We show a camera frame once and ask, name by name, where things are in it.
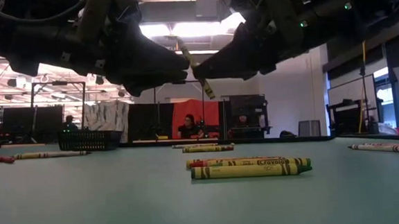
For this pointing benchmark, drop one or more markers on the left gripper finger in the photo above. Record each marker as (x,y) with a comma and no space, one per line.
(149,82)
(144,56)

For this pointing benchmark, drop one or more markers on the black bag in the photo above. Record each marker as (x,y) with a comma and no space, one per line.
(287,134)

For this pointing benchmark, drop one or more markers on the red orange crayon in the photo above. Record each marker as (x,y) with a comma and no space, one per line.
(197,164)

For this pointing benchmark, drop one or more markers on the grey bin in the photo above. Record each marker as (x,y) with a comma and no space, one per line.
(309,129)

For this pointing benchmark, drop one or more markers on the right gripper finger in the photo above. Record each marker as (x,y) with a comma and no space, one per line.
(258,73)
(231,61)

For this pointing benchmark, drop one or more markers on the black background robot arm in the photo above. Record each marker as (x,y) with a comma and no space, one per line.
(204,129)

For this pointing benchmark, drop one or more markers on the grey ceiling unit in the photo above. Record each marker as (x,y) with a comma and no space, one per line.
(207,7)

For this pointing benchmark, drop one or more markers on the long ceiling light bar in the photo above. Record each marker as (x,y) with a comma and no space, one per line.
(208,51)

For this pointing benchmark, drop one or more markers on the black gantry frame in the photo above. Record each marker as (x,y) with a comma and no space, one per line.
(59,82)
(156,107)

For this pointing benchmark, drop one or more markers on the red backdrop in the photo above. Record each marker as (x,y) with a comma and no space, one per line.
(211,111)

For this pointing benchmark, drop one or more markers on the black ceiling speaker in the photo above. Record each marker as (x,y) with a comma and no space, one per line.
(12,82)
(121,93)
(99,80)

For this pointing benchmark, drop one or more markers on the black partition panel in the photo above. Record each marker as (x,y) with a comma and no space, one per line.
(19,123)
(144,122)

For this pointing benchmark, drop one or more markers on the black plastic basket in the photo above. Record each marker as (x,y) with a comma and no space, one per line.
(90,141)

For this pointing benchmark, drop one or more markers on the black tripod stand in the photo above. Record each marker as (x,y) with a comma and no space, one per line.
(363,70)

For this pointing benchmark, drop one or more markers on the green table mat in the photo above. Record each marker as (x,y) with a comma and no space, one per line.
(87,202)

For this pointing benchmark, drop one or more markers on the black equipment cart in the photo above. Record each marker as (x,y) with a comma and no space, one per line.
(345,117)

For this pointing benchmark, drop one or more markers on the person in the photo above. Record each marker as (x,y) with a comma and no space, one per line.
(70,123)
(243,119)
(188,130)

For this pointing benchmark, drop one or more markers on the grey white curtain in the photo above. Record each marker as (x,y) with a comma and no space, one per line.
(106,117)

